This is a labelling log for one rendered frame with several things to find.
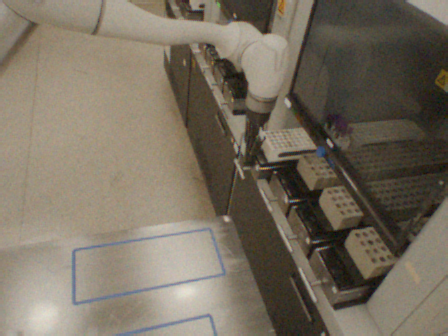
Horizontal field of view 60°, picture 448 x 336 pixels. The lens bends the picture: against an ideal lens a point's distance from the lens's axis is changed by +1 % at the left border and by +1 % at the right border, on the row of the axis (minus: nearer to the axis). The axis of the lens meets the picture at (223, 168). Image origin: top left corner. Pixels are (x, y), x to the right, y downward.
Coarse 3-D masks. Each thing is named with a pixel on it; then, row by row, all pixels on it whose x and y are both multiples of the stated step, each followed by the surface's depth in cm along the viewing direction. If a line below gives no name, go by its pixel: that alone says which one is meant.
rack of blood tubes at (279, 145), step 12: (264, 132) 129; (276, 132) 130; (288, 132) 131; (300, 132) 131; (264, 144) 127; (276, 144) 125; (288, 144) 125; (300, 144) 127; (312, 144) 128; (276, 156) 125; (288, 156) 127
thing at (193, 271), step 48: (96, 240) 95; (144, 240) 96; (192, 240) 98; (240, 240) 100; (0, 288) 83; (48, 288) 84; (96, 288) 86; (144, 288) 87; (192, 288) 88; (240, 288) 90
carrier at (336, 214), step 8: (328, 192) 110; (320, 200) 112; (328, 200) 108; (336, 200) 107; (328, 208) 108; (336, 208) 105; (328, 216) 109; (336, 216) 105; (344, 216) 103; (336, 224) 105; (344, 224) 104
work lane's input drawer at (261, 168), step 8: (264, 152) 127; (256, 160) 127; (264, 160) 125; (288, 160) 127; (296, 160) 128; (240, 168) 131; (248, 168) 131; (256, 168) 126; (264, 168) 124; (272, 168) 125; (280, 168) 126; (256, 176) 127; (264, 176) 127
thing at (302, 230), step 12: (300, 216) 110; (312, 216) 109; (300, 228) 110; (312, 228) 106; (288, 240) 110; (300, 240) 110; (312, 240) 105; (324, 240) 105; (336, 240) 107; (312, 252) 108
